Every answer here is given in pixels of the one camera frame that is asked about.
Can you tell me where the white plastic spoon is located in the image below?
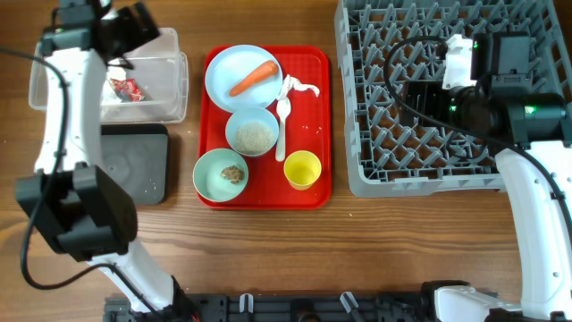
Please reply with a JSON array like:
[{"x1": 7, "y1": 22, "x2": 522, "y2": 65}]
[{"x1": 275, "y1": 97, "x2": 291, "y2": 162}]

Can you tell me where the orange carrot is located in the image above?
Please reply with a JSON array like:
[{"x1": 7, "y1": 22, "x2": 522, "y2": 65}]
[{"x1": 229, "y1": 60, "x2": 278, "y2": 97}]

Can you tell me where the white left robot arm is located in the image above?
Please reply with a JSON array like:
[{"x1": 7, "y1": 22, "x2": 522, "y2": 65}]
[{"x1": 16, "y1": 1, "x2": 198, "y2": 321}]

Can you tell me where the small twisted white napkin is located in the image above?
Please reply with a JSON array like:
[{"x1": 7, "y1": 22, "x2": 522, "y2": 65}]
[{"x1": 276, "y1": 74, "x2": 320, "y2": 101}]

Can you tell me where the yellow plastic cup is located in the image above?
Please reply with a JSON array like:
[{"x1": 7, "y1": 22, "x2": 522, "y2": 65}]
[{"x1": 283, "y1": 150, "x2": 322, "y2": 191}]

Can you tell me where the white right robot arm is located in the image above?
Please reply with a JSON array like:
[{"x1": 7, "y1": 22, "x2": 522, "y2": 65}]
[{"x1": 395, "y1": 32, "x2": 571, "y2": 321}]

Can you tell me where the black waste tray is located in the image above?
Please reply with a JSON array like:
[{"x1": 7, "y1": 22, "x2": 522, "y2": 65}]
[{"x1": 101, "y1": 123, "x2": 170, "y2": 206}]

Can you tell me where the light blue bowl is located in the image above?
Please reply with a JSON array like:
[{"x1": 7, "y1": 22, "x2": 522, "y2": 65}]
[{"x1": 225, "y1": 107, "x2": 279, "y2": 157}]

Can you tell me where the mint green bowl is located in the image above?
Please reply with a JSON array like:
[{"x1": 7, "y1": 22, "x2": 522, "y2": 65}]
[{"x1": 193, "y1": 148, "x2": 248, "y2": 202}]

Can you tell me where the white rice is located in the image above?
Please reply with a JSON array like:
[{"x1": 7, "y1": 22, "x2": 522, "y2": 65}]
[{"x1": 235, "y1": 121, "x2": 274, "y2": 156}]

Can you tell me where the clear plastic waste bin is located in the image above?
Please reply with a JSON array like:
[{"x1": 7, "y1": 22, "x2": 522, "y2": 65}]
[{"x1": 47, "y1": 28, "x2": 189, "y2": 125}]

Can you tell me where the grey dishwasher rack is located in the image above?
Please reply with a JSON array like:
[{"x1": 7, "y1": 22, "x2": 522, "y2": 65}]
[{"x1": 334, "y1": 0, "x2": 571, "y2": 198}]

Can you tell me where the brown food scrap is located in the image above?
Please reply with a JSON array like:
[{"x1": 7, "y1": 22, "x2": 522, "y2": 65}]
[{"x1": 221, "y1": 165, "x2": 245, "y2": 184}]

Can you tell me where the red plastic tray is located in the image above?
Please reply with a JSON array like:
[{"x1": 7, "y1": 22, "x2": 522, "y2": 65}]
[{"x1": 198, "y1": 46, "x2": 332, "y2": 210}]

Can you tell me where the red snack wrapper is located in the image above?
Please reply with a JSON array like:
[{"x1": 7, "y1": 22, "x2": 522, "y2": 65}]
[{"x1": 108, "y1": 79, "x2": 145, "y2": 102}]

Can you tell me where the light blue plate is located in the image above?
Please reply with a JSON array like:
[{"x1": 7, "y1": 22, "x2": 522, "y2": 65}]
[{"x1": 205, "y1": 45, "x2": 283, "y2": 113}]

